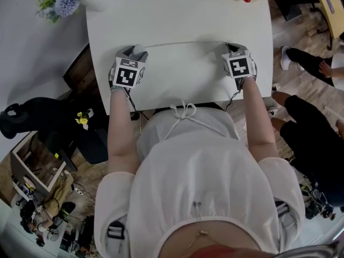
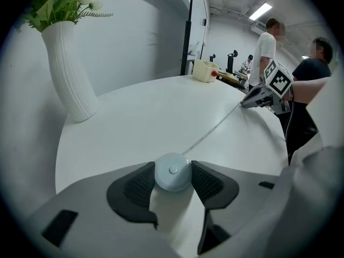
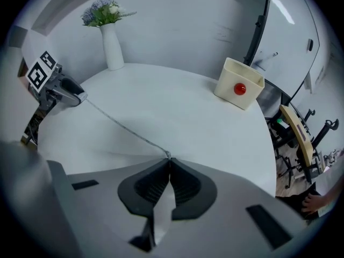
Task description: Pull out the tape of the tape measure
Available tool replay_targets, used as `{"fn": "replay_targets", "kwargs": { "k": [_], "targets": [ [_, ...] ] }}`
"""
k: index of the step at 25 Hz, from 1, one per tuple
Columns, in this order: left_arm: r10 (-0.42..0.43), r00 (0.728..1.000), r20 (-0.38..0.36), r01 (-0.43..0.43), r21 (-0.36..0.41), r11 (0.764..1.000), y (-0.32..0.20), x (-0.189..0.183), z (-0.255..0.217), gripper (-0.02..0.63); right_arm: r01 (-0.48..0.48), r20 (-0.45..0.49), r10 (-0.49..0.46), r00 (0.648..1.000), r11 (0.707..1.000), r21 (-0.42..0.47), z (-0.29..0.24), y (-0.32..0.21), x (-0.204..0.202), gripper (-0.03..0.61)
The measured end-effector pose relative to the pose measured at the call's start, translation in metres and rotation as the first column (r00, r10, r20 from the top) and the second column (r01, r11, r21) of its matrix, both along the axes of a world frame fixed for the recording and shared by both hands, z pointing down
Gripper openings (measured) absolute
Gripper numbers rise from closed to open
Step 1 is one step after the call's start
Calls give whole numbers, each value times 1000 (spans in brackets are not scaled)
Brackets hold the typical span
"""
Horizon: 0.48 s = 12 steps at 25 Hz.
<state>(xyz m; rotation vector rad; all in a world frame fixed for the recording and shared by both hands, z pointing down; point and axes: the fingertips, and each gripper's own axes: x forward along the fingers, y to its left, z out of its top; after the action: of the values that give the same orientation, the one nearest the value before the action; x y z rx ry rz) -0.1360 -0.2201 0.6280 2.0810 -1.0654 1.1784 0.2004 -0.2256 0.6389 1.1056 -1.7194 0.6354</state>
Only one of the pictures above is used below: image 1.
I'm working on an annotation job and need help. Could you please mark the small yellow flower ornament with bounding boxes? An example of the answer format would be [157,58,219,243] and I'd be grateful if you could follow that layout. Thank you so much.
[75,109,95,131]

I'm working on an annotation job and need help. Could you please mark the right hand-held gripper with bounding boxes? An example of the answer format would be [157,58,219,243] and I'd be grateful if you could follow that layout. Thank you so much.
[221,43,257,90]

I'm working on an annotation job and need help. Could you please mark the grey harness strap with buckle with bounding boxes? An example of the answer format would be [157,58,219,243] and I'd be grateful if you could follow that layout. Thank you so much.
[106,220,126,258]
[274,200,299,241]

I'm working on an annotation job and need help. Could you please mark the person's right forearm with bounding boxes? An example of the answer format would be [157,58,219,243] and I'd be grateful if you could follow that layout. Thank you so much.
[243,78,279,162]

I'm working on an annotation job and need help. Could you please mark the tan cloth bag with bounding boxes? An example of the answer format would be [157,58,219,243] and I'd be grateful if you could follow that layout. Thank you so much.
[44,175,75,212]

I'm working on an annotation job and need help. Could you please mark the white open wooden cabinet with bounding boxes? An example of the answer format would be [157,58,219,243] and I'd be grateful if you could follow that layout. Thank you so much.
[10,130,67,193]

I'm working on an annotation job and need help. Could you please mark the blue artificial flowers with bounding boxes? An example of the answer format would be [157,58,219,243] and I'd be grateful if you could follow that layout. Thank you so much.
[36,0,88,24]

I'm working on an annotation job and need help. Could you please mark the black mesh office chair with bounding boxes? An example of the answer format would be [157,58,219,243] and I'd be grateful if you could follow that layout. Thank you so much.
[0,97,110,165]

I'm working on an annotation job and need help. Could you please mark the gold necklace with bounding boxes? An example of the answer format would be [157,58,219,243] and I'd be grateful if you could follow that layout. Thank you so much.
[188,228,210,248]

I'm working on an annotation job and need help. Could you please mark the black camera rig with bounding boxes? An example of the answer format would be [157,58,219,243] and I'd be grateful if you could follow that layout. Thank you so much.
[298,176,336,221]

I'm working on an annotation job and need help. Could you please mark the person's left forearm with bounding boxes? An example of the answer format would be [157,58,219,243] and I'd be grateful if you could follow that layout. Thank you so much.
[106,89,140,176]

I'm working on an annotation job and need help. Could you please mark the person's white shirt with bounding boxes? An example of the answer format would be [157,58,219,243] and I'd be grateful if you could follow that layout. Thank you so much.
[94,137,306,258]

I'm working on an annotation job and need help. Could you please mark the person's light drawstring trousers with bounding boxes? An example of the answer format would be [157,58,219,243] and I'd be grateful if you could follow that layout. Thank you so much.
[136,99,241,161]

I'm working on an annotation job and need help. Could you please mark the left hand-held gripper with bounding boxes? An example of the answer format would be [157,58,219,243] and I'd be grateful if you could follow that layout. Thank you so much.
[109,45,149,92]

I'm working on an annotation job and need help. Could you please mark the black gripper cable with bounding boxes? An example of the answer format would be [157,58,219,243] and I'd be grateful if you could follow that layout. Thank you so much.
[126,89,143,134]
[225,84,242,112]

